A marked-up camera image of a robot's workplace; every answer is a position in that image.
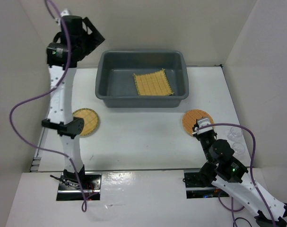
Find black cable loop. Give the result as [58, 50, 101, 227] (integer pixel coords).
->
[233, 217, 252, 227]

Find round green-edged bamboo tray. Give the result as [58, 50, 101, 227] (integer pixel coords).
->
[73, 108, 100, 137]

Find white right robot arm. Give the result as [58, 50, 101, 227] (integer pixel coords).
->
[192, 117, 287, 227]

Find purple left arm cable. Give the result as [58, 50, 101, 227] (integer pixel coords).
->
[10, 0, 96, 213]

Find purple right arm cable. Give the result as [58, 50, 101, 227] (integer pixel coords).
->
[197, 122, 280, 227]

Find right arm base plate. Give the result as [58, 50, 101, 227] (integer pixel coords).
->
[183, 171, 229, 199]

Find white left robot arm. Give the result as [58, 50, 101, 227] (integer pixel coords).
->
[42, 10, 105, 189]

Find clear plastic cup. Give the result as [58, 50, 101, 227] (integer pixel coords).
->
[227, 126, 243, 141]
[232, 142, 246, 156]

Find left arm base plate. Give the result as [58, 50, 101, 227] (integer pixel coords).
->
[55, 174, 101, 201]

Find grey plastic bin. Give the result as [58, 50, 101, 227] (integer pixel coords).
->
[95, 50, 189, 108]

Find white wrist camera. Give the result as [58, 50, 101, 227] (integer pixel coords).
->
[55, 9, 72, 25]
[196, 117, 211, 131]

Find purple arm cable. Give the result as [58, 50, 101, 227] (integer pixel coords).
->
[10, 0, 96, 213]
[197, 122, 280, 227]

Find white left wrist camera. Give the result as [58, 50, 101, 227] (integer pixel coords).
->
[55, 9, 72, 25]

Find round orange woven tray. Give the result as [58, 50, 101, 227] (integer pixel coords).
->
[182, 109, 214, 136]

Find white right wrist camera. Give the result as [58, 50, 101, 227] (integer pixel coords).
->
[196, 117, 211, 131]

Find square green-edged bamboo tray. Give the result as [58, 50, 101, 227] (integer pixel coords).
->
[133, 69, 174, 96]

